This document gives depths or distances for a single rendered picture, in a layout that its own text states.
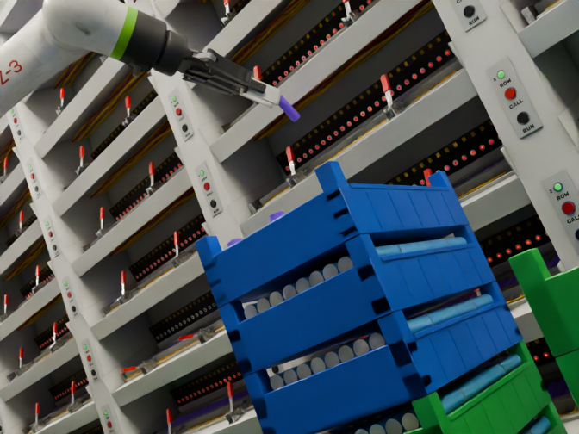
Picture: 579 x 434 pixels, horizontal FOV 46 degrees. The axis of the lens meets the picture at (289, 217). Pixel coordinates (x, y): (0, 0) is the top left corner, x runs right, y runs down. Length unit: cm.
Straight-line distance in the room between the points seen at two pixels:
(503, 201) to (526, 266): 58
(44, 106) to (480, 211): 154
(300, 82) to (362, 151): 20
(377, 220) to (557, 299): 23
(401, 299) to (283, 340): 13
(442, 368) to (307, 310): 14
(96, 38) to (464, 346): 76
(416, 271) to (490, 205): 43
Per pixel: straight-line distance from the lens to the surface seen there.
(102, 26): 118
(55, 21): 118
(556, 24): 110
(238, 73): 123
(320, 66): 132
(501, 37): 113
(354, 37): 128
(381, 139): 123
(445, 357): 70
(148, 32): 119
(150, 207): 173
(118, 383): 201
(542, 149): 109
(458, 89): 116
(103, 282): 209
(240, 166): 157
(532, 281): 55
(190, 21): 175
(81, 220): 214
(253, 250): 73
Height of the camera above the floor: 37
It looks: 13 degrees up
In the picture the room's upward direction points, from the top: 22 degrees counter-clockwise
